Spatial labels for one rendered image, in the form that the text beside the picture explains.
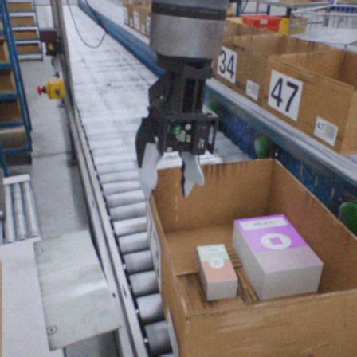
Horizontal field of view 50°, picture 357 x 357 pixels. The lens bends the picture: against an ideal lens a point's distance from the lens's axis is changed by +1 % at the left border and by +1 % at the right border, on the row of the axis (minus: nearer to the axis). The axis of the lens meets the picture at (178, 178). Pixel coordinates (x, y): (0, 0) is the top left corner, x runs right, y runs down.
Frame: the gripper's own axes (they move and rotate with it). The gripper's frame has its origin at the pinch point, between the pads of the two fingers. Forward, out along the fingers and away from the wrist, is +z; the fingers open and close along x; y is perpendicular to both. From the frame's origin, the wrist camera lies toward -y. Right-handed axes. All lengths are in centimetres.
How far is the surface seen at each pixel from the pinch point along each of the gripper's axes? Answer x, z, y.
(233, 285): 13.2, 18.9, 3.4
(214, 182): 17.4, 9.5, -18.2
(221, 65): 50, -2, -91
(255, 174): 26.6, 7.8, -17.1
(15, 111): -36, 65, -243
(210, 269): 10.2, 17.8, -0.2
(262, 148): 44, 13, -42
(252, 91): 50, 1, -65
